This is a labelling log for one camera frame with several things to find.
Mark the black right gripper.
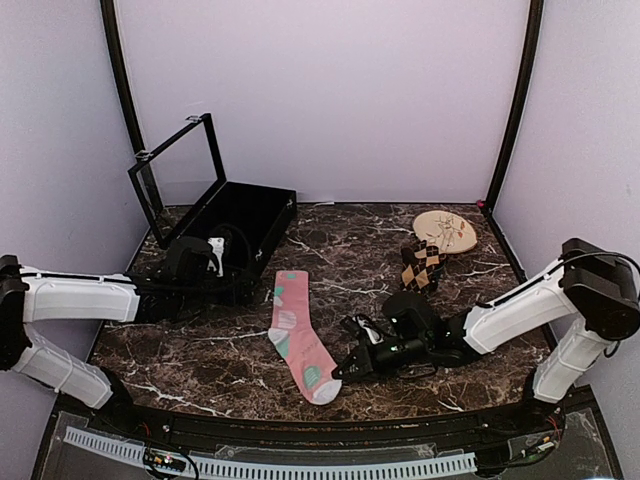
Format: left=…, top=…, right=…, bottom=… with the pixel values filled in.
left=332, top=333, right=430, bottom=383

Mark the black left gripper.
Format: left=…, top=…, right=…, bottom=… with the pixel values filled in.
left=177, top=270, right=261, bottom=312

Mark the pink teal patterned sock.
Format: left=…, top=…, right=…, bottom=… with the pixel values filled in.
left=268, top=270, right=342, bottom=406

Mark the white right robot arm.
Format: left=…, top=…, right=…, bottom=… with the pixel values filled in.
left=332, top=238, right=639, bottom=434

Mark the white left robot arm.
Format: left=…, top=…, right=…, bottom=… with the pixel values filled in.
left=1, top=236, right=255, bottom=436

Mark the black storage box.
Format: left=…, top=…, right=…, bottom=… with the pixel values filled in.
left=124, top=181, right=299, bottom=306

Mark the black box glass lid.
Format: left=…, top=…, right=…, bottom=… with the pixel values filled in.
left=128, top=113, right=227, bottom=249

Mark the brown argyle sock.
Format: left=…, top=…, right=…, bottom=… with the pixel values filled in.
left=400, top=241, right=447, bottom=295

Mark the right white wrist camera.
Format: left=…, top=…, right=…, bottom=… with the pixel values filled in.
left=353, top=314, right=385, bottom=344

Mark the white slotted cable duct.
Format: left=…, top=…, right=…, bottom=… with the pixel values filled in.
left=63, top=427, right=477, bottom=480

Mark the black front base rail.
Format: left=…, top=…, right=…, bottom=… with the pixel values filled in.
left=49, top=387, right=596, bottom=451

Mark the left black frame post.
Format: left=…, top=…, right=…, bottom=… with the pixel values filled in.
left=100, top=0, right=146, bottom=163

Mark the black frame post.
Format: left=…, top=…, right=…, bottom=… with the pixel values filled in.
left=484, top=0, right=545, bottom=216
left=100, top=0, right=146, bottom=163

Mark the right black frame post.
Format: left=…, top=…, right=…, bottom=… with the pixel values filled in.
left=484, top=0, right=545, bottom=216

